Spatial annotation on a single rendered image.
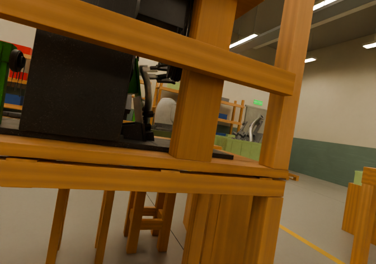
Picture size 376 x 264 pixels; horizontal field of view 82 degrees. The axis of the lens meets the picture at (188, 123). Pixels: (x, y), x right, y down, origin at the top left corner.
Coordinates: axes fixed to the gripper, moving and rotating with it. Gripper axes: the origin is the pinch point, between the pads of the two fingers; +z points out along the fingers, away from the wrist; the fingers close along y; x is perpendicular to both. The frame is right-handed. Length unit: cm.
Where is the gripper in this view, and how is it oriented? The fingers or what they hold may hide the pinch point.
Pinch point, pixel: (149, 72)
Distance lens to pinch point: 107.0
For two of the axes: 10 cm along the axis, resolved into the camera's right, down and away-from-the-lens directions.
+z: -9.2, 1.0, -3.7
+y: 2.0, -6.8, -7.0
